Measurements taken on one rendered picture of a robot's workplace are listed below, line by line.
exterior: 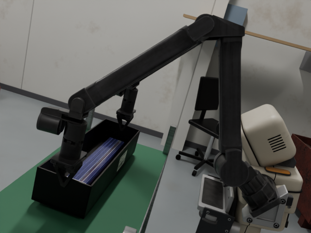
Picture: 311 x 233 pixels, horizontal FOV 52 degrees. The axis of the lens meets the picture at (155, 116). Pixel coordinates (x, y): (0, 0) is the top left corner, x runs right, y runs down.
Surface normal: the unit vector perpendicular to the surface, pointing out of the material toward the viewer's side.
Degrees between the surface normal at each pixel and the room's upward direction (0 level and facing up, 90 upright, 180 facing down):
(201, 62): 90
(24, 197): 0
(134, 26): 90
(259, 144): 90
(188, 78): 90
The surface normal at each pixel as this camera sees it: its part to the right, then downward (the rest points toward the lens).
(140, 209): 0.26, -0.92
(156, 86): -0.17, 0.25
